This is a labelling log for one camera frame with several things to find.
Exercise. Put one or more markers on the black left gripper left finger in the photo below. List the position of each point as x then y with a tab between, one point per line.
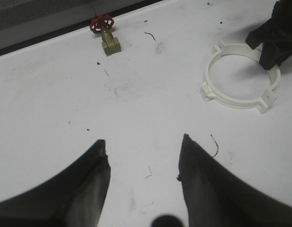
73	198

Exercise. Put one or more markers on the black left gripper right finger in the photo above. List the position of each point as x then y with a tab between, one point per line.
215	197

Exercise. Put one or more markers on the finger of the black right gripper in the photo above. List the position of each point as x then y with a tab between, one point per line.
278	29
275	53

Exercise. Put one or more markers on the white half pipe clamp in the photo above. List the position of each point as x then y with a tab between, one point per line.
209	91
269	95

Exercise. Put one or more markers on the brass valve red handwheel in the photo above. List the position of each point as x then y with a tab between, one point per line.
103	25

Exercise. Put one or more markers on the grey stone counter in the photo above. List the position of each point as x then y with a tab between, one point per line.
22	20

